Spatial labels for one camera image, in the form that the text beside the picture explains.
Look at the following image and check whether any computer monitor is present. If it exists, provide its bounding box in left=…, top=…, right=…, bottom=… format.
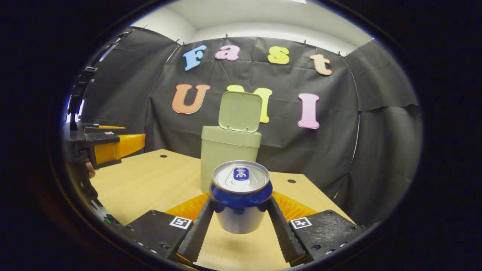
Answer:
left=67, top=95, right=85, bottom=123

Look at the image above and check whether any green desktop garbage bin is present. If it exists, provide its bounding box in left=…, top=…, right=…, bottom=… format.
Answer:
left=200, top=91, right=263, bottom=193

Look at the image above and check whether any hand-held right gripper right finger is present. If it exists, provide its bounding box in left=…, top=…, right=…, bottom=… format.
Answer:
left=266, top=191, right=366, bottom=264

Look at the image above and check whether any black backdrop cloth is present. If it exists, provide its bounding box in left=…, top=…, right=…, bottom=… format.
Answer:
left=75, top=26, right=422, bottom=226

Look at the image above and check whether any blue silver pop can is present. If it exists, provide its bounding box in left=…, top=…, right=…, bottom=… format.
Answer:
left=209, top=160, right=273, bottom=234

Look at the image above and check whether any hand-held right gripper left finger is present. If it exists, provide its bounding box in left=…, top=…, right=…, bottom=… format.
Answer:
left=120, top=192, right=216, bottom=264

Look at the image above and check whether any wooden desktop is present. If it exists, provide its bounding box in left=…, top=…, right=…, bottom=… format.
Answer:
left=88, top=149, right=356, bottom=271

